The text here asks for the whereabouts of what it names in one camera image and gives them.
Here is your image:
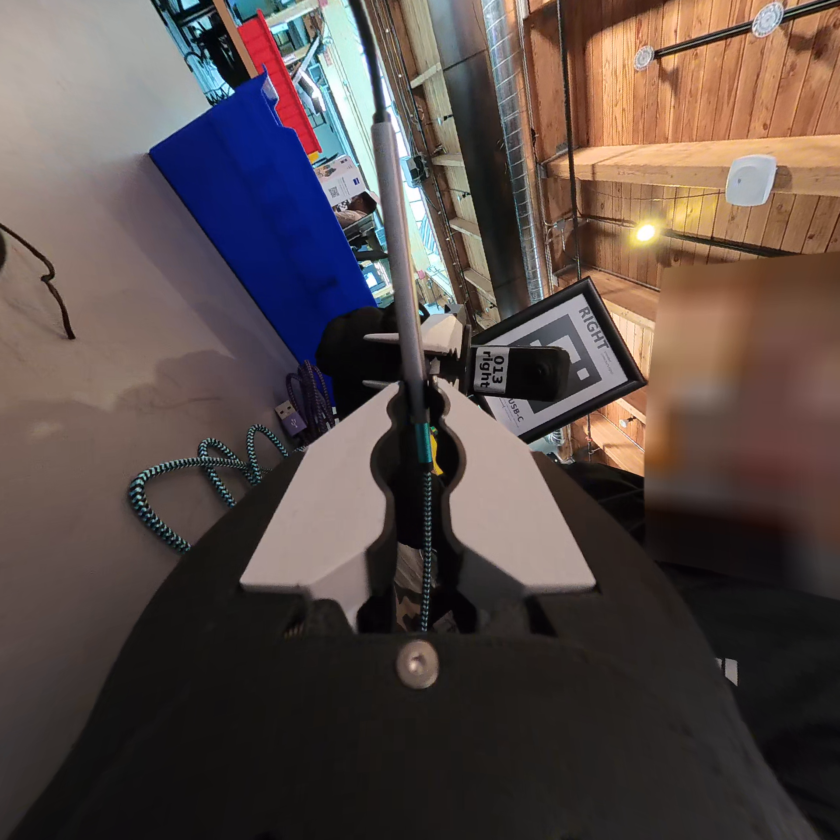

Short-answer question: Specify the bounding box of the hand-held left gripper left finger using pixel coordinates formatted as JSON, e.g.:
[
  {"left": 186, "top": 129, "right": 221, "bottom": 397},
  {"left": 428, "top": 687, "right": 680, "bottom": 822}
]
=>
[{"left": 240, "top": 382, "right": 403, "bottom": 624}]

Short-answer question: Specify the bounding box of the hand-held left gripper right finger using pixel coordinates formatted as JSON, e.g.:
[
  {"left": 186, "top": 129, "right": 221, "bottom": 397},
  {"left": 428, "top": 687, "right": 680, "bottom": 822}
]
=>
[{"left": 435, "top": 384, "right": 597, "bottom": 614}]

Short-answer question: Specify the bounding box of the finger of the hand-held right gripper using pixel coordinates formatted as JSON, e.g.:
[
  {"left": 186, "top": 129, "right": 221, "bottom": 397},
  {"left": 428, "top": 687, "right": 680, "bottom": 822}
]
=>
[{"left": 420, "top": 314, "right": 466, "bottom": 361}]

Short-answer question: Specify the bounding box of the teal braided usb-c cable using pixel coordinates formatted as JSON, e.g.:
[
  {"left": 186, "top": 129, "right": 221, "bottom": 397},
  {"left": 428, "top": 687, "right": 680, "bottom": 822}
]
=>
[{"left": 128, "top": 420, "right": 441, "bottom": 632}]

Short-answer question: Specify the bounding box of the grey usb hub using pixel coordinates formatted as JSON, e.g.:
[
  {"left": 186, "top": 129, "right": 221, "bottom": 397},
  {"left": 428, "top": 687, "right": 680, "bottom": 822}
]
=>
[{"left": 348, "top": 0, "right": 431, "bottom": 424}]

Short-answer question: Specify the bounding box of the purple braided usb-c cable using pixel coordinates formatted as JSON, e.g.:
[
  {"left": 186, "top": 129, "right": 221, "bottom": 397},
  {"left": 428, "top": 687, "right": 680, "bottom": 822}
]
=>
[{"left": 274, "top": 360, "right": 337, "bottom": 442}]

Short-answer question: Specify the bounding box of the blue bin with black divider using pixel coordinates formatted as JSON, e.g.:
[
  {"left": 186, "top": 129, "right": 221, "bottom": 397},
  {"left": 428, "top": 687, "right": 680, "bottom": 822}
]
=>
[{"left": 150, "top": 66, "right": 378, "bottom": 388}]

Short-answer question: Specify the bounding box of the black twist tie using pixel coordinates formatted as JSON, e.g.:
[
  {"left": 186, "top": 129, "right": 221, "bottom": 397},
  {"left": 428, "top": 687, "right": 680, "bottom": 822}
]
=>
[{"left": 0, "top": 223, "right": 76, "bottom": 341}]

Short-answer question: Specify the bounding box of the white printed card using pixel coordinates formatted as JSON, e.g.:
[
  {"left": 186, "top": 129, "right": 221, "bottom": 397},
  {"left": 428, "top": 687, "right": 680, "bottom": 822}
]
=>
[{"left": 315, "top": 154, "right": 368, "bottom": 211}]

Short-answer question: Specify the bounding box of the white ceiling device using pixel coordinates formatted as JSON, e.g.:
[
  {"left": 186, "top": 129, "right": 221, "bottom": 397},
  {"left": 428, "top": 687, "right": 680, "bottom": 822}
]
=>
[{"left": 725, "top": 154, "right": 778, "bottom": 206}]

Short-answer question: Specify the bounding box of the red plastic bin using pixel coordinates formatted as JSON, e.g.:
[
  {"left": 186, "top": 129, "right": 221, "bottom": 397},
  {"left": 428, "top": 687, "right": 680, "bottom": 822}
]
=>
[{"left": 238, "top": 10, "right": 322, "bottom": 155}]

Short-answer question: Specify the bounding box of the silver ventilation duct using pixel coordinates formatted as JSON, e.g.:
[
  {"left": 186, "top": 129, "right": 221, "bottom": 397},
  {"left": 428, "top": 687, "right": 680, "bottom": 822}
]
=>
[{"left": 482, "top": 0, "right": 549, "bottom": 303}]

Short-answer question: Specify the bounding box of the black track light rail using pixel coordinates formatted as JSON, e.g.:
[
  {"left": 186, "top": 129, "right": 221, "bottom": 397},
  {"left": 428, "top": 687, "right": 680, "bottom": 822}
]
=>
[{"left": 633, "top": 0, "right": 840, "bottom": 72}]

